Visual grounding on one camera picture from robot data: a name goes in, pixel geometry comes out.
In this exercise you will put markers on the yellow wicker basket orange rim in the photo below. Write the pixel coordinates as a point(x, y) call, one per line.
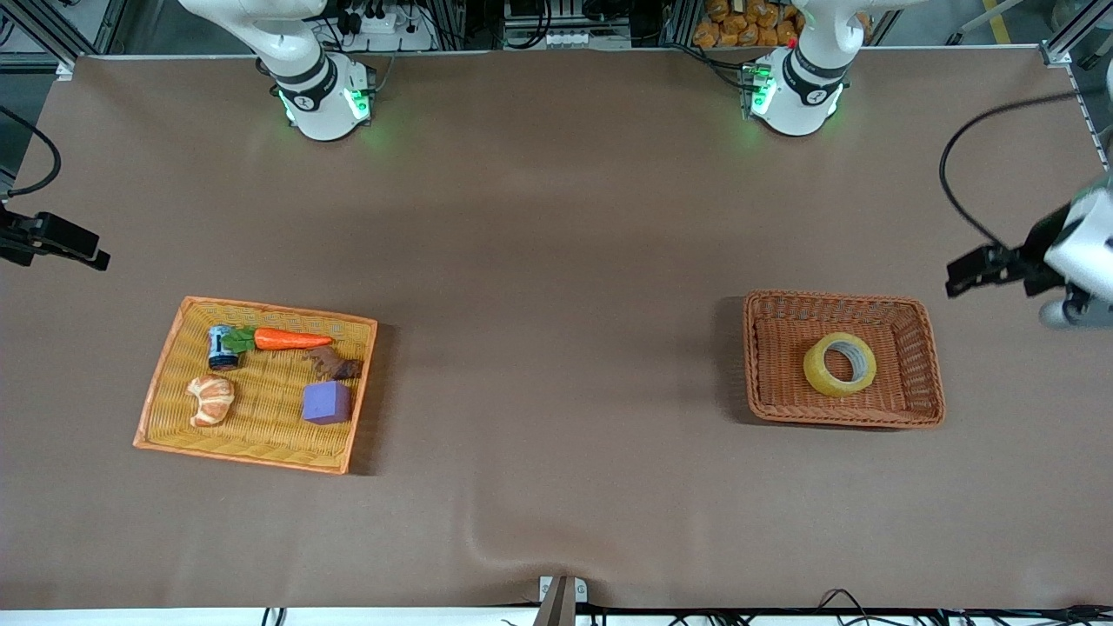
point(261, 435)

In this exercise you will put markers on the silver aluminium frame profile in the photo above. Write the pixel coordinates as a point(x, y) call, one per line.
point(1074, 30)
point(52, 35)

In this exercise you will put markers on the pile of orange bread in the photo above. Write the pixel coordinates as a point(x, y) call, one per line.
point(739, 22)

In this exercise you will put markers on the purple foam cube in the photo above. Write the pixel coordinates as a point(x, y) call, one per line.
point(326, 404)

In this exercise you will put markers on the orange toy carrot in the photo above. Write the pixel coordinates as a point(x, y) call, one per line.
point(291, 340)

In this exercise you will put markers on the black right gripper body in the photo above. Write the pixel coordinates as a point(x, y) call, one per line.
point(16, 236)

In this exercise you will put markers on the toy croissant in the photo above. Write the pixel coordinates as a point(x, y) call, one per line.
point(211, 402)

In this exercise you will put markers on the grey table edge bracket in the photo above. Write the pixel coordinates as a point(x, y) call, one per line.
point(561, 596)

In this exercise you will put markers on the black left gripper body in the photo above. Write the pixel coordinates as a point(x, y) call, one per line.
point(1037, 248)

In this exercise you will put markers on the brown wicker basket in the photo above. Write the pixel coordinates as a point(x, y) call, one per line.
point(783, 382)

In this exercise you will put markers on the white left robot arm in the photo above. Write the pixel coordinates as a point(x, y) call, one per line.
point(804, 87)

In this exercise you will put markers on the white power strip with plugs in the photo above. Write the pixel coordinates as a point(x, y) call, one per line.
point(383, 26)

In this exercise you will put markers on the brown toy animal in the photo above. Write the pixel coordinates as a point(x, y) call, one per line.
point(332, 363)

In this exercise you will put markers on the small drink can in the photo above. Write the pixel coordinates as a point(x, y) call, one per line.
point(223, 348)

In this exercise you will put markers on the yellow tape roll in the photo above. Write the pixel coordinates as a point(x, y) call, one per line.
point(817, 374)

